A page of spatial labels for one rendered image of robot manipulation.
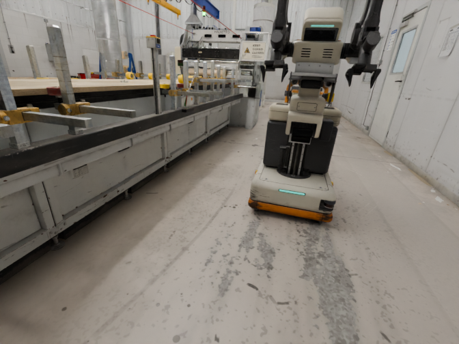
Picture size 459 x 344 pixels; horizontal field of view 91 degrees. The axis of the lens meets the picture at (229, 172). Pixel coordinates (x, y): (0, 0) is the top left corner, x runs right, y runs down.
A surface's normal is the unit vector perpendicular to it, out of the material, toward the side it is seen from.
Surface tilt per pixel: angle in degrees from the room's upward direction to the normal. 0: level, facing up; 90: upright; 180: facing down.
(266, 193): 90
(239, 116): 90
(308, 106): 98
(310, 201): 90
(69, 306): 0
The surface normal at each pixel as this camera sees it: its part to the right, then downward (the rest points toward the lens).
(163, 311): 0.05, -0.92
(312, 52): -0.28, 0.49
